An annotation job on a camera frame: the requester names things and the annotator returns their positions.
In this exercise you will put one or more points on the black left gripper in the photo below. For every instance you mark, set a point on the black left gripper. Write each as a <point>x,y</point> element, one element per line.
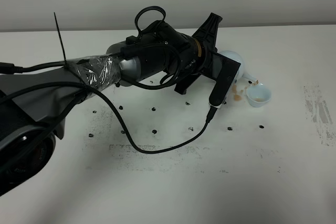
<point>161,48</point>

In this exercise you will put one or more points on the pale blue porcelain teapot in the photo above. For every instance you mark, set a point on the pale blue porcelain teapot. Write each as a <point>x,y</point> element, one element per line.
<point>242,72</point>

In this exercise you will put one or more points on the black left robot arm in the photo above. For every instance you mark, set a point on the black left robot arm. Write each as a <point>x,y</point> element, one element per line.
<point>36,100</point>

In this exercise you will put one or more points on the pale blue teacup near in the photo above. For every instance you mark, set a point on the pale blue teacup near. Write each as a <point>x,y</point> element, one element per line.
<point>258,95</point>

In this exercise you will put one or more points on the black zip tie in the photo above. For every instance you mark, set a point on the black zip tie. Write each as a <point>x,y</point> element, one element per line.
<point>60,39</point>

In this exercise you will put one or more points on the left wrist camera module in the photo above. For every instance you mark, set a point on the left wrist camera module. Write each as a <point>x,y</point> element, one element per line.
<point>224,72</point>

